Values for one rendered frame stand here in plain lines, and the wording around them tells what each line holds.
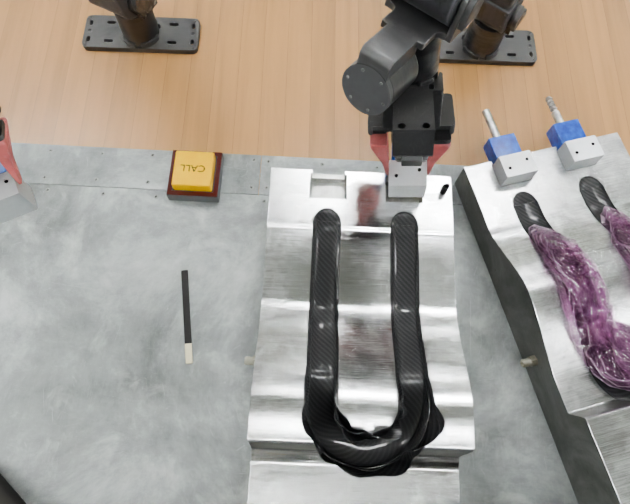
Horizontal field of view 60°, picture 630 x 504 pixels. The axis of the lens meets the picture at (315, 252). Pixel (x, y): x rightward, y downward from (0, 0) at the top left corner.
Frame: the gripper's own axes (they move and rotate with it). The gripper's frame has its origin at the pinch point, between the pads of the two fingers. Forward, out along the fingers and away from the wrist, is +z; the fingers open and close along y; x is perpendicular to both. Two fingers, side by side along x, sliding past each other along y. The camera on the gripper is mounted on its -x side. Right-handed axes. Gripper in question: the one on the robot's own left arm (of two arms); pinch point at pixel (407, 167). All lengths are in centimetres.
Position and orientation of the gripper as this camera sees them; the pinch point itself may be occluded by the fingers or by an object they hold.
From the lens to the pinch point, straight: 74.5
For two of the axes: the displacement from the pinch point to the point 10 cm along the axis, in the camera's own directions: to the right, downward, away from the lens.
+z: 0.9, 6.5, 7.6
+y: 9.9, 0.2, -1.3
